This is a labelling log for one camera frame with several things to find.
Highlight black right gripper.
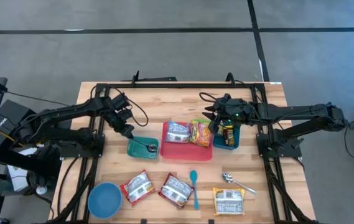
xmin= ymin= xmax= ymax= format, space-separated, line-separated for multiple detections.
xmin=201 ymin=92 xmax=254 ymax=126

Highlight blue bowl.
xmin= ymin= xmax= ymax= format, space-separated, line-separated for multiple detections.
xmin=87 ymin=182 xmax=123 ymax=220

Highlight pink plastic tray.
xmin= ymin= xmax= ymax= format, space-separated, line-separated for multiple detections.
xmin=159 ymin=121 xmax=214 ymax=162

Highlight teal plastic spoon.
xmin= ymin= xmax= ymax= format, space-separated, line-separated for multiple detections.
xmin=189 ymin=169 xmax=200 ymax=211

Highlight black spoon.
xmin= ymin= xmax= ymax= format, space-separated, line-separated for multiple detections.
xmin=131 ymin=136 xmax=159 ymax=154

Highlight yellow cable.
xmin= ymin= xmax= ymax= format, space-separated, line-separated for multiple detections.
xmin=0 ymin=128 xmax=27 ymax=149

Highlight orange and green ramen packet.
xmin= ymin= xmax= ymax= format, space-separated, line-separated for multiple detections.
xmin=189 ymin=118 xmax=215 ymax=148

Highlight green plastic bin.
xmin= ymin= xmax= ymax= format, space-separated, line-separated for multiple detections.
xmin=126 ymin=136 xmax=160 ymax=161

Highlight yellow ramen packet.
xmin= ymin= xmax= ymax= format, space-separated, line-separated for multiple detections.
xmin=212 ymin=187 xmax=246 ymax=217

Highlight black box white print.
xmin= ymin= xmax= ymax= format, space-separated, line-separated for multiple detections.
xmin=0 ymin=98 xmax=44 ymax=149

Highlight blue and white ramen packet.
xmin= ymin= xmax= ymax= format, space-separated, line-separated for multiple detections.
xmin=165 ymin=121 xmax=191 ymax=144

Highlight white paper box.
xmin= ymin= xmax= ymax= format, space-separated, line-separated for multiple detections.
xmin=6 ymin=147 xmax=38 ymax=193

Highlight blue plastic bin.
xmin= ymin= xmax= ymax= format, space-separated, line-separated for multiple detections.
xmin=212 ymin=123 xmax=241 ymax=151

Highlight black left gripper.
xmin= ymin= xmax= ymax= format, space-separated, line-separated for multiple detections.
xmin=103 ymin=106 xmax=135 ymax=140

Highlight silver metal spoon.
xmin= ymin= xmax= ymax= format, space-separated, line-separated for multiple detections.
xmin=221 ymin=172 xmax=258 ymax=195

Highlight black spice jar yellow lid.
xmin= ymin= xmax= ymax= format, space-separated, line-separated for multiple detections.
xmin=223 ymin=125 xmax=236 ymax=147

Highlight red ramen packet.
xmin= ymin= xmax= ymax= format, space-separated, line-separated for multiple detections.
xmin=157 ymin=172 xmax=195 ymax=209
xmin=120 ymin=169 xmax=156 ymax=207

